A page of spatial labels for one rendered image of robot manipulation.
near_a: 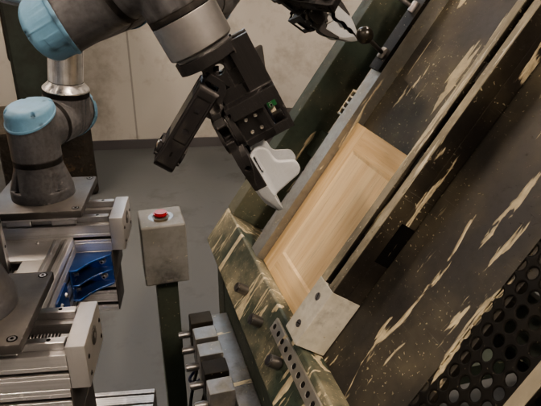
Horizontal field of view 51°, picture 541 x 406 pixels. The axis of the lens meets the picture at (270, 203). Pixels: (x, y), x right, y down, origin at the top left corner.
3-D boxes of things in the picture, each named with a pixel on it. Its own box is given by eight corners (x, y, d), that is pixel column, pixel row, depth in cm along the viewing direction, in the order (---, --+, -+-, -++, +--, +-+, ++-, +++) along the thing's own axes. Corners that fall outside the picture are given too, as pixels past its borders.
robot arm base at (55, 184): (2, 207, 135) (-6, 168, 130) (21, 183, 148) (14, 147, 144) (68, 205, 136) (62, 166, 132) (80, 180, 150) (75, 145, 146)
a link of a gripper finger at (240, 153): (268, 190, 65) (230, 125, 61) (256, 196, 65) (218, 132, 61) (264, 175, 69) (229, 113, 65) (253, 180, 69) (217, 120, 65)
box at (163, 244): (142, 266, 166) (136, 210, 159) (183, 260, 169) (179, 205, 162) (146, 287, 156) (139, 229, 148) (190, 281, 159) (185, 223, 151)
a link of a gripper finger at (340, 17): (350, 31, 136) (322, 9, 132) (365, 26, 131) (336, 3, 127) (345, 42, 136) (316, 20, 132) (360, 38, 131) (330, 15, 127)
